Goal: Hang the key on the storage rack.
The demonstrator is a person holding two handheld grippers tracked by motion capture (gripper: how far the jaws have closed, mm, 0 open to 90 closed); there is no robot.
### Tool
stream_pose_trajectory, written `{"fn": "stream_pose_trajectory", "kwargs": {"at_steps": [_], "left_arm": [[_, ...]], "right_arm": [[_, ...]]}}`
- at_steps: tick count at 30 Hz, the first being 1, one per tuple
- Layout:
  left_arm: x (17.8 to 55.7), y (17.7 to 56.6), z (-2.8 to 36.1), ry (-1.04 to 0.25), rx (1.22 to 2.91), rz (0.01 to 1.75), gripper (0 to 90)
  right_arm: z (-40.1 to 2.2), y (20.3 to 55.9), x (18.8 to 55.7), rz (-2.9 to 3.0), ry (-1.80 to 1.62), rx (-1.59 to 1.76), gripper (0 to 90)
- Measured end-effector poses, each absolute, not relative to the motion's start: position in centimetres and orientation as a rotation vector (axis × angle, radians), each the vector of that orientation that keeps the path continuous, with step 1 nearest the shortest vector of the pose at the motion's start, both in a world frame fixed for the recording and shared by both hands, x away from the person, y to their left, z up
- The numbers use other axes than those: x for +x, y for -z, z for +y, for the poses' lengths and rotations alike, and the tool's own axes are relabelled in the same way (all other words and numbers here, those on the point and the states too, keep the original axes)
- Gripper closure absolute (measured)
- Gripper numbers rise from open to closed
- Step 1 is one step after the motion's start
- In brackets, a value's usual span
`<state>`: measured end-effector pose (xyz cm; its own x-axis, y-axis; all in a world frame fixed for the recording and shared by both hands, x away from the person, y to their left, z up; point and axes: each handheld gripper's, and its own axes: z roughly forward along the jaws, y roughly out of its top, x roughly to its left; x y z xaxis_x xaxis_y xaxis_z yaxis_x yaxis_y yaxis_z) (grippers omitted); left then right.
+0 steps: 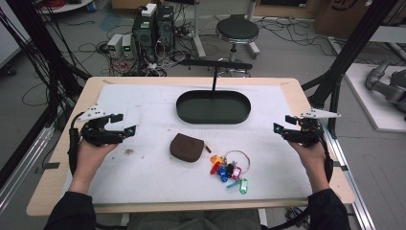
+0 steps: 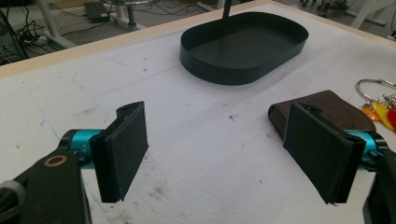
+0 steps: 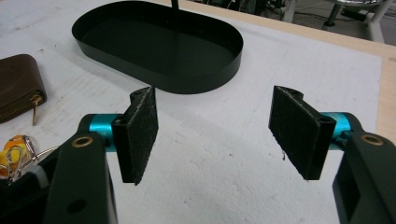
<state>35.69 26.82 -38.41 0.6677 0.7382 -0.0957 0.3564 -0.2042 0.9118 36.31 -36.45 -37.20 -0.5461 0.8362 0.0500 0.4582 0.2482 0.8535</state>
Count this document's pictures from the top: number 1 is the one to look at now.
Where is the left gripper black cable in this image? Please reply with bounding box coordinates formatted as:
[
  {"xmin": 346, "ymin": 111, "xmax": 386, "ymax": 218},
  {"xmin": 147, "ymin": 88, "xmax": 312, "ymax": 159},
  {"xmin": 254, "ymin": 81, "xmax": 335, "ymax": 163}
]
[{"xmin": 67, "ymin": 111, "xmax": 85, "ymax": 177}]

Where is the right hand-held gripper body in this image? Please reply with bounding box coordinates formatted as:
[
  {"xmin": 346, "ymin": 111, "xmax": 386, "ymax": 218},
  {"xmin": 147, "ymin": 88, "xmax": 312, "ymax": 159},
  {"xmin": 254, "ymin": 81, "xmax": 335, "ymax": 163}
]
[{"xmin": 282, "ymin": 107, "xmax": 342, "ymax": 149}]

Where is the black tape strip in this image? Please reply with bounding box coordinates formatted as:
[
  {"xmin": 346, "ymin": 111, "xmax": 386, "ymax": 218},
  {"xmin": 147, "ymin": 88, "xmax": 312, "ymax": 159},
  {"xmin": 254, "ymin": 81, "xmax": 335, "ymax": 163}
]
[
  {"xmin": 42, "ymin": 161, "xmax": 61, "ymax": 171},
  {"xmin": 332, "ymin": 160, "xmax": 350, "ymax": 173}
]

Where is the black computer tower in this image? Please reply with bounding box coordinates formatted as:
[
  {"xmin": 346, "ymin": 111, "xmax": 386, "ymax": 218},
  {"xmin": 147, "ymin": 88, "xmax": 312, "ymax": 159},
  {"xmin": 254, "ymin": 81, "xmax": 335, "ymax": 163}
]
[
  {"xmin": 131, "ymin": 12, "xmax": 158, "ymax": 63},
  {"xmin": 155, "ymin": 4, "xmax": 176, "ymax": 53}
]

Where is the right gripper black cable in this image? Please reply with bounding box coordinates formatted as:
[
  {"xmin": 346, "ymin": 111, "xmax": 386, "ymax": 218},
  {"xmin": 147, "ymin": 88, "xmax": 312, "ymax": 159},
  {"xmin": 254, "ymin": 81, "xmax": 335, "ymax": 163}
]
[{"xmin": 261, "ymin": 126, "xmax": 335, "ymax": 230}]

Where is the black tray stand with hanger bar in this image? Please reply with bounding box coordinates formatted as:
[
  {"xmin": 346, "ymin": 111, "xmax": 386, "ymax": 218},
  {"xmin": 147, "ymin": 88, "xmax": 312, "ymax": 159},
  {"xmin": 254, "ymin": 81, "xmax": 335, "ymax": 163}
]
[{"xmin": 175, "ymin": 58, "xmax": 254, "ymax": 126}]

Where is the person's right hand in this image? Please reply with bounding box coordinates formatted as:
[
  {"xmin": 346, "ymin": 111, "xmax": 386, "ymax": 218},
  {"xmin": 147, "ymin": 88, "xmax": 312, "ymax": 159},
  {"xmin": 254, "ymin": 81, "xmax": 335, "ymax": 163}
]
[{"xmin": 288, "ymin": 141, "xmax": 329, "ymax": 185}]

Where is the tangle of floor cables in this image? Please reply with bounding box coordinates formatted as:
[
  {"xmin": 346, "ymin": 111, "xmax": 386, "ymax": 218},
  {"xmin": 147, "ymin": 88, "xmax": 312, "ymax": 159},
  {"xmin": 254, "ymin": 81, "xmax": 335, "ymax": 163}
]
[{"xmin": 95, "ymin": 18, "xmax": 195, "ymax": 78}]

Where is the black round stool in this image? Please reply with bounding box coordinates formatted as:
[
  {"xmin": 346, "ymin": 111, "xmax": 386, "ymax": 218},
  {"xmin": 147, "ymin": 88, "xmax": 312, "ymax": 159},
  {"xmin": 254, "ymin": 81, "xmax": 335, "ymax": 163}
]
[{"xmin": 214, "ymin": 13, "xmax": 260, "ymax": 79}]

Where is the person's lap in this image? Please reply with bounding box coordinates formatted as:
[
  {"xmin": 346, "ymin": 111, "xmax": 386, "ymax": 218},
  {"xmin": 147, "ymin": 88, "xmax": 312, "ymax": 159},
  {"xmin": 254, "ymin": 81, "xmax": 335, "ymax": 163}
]
[{"xmin": 126, "ymin": 209, "xmax": 262, "ymax": 230}]

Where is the white table leg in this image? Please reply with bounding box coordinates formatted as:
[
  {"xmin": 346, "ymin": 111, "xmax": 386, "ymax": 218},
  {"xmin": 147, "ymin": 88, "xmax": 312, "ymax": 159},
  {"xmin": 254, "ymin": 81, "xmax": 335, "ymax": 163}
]
[{"xmin": 191, "ymin": 0, "xmax": 208, "ymax": 59}]

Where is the person's left hand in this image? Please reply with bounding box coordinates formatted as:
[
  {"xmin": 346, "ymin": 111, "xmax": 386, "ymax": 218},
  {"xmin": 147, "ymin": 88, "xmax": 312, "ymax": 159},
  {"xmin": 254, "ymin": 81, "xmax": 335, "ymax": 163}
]
[{"xmin": 72, "ymin": 139, "xmax": 120, "ymax": 187}]

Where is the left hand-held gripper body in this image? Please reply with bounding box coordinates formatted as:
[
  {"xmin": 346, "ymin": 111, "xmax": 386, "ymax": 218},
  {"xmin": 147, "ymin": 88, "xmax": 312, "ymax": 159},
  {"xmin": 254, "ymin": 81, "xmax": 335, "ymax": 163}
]
[{"xmin": 76, "ymin": 104, "xmax": 126, "ymax": 148}]

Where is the white round table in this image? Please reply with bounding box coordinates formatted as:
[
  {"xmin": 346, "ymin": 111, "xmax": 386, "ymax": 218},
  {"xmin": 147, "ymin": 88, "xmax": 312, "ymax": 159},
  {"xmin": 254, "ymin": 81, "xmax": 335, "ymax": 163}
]
[{"xmin": 37, "ymin": 0, "xmax": 96, "ymax": 14}]

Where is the white box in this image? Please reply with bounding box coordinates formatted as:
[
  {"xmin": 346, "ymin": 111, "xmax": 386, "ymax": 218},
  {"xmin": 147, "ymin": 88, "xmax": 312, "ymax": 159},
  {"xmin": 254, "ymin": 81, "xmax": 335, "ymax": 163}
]
[{"xmin": 140, "ymin": 2, "xmax": 158, "ymax": 18}]

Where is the grey bench power supply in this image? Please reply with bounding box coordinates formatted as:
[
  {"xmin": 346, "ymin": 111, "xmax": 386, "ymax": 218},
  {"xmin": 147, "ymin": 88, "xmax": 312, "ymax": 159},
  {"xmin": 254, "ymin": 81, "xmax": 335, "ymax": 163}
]
[
  {"xmin": 106, "ymin": 33, "xmax": 124, "ymax": 59},
  {"xmin": 122, "ymin": 34, "xmax": 135, "ymax": 59}
]

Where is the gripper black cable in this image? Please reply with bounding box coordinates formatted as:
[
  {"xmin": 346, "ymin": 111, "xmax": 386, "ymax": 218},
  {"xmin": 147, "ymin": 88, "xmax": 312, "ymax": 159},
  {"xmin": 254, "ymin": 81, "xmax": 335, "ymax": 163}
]
[
  {"xmin": 261, "ymin": 126, "xmax": 335, "ymax": 230},
  {"xmin": 67, "ymin": 111, "xmax": 85, "ymax": 177}
]

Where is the white foam mat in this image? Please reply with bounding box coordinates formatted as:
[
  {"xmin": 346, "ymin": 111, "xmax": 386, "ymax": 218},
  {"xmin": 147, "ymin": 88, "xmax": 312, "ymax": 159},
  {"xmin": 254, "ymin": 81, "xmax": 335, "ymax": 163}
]
[{"xmin": 57, "ymin": 82, "xmax": 314, "ymax": 206}]

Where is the aluminium rail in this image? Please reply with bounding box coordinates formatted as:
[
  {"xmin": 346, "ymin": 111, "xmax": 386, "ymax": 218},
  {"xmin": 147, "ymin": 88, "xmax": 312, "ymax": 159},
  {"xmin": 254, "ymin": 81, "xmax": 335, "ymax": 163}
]
[
  {"xmin": 0, "ymin": 123, "xmax": 56, "ymax": 214},
  {"xmin": 321, "ymin": 123, "xmax": 378, "ymax": 230}
]

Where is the white platform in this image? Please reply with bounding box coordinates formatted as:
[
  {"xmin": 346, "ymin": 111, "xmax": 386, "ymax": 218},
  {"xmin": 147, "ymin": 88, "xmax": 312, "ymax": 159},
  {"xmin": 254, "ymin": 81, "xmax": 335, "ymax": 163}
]
[{"xmin": 344, "ymin": 62, "xmax": 406, "ymax": 134}]

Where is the black frame post with cables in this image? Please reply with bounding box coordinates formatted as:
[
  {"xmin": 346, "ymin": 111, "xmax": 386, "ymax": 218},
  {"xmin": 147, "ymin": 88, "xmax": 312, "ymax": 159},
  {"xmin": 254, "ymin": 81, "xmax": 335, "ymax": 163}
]
[{"xmin": 0, "ymin": 0, "xmax": 92, "ymax": 128}]

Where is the cardboard box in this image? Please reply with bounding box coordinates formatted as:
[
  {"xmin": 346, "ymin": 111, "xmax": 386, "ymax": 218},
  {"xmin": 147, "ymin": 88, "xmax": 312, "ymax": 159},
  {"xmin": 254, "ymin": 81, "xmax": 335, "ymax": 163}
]
[{"xmin": 313, "ymin": 0, "xmax": 406, "ymax": 40}]

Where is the brown zip pouch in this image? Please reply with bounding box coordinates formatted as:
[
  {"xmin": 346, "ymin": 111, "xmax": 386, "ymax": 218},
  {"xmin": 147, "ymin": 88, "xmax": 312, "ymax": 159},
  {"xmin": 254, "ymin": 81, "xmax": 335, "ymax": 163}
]
[{"xmin": 169, "ymin": 132, "xmax": 213, "ymax": 164}]

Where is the key ring with colourful tags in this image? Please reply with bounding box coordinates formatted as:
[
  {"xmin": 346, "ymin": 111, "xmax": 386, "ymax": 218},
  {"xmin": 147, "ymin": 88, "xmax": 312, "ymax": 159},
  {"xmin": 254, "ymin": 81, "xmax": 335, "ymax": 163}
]
[{"xmin": 209, "ymin": 149, "xmax": 251, "ymax": 196}]

